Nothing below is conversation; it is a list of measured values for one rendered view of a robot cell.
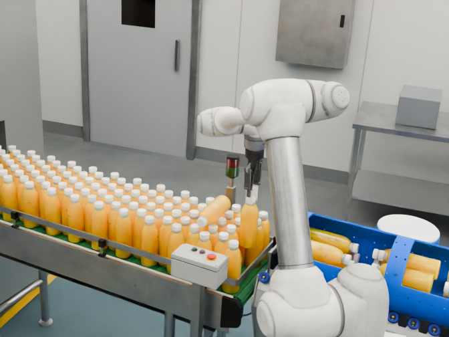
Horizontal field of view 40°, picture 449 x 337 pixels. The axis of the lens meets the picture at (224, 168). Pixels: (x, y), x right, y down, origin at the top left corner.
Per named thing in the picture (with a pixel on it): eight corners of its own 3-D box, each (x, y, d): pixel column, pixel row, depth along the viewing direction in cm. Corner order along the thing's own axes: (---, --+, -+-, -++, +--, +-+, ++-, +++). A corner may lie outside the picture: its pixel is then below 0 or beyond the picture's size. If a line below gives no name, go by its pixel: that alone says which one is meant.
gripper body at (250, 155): (258, 153, 242) (257, 175, 246) (267, 146, 249) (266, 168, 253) (241, 149, 245) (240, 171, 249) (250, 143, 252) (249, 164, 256)
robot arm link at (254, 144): (270, 133, 247) (270, 147, 249) (250, 129, 251) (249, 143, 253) (261, 140, 239) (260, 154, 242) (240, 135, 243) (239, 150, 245)
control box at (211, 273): (216, 290, 237) (217, 267, 233) (170, 275, 244) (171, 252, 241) (227, 278, 245) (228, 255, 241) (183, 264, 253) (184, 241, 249)
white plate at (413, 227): (405, 209, 304) (405, 211, 305) (365, 221, 290) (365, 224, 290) (452, 233, 283) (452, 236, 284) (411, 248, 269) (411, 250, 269)
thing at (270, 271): (271, 279, 259) (274, 253, 254) (266, 278, 260) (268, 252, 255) (280, 269, 268) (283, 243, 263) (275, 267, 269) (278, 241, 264)
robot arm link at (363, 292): (395, 344, 183) (405, 277, 177) (341, 354, 177) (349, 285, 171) (365, 316, 198) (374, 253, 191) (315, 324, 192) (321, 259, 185)
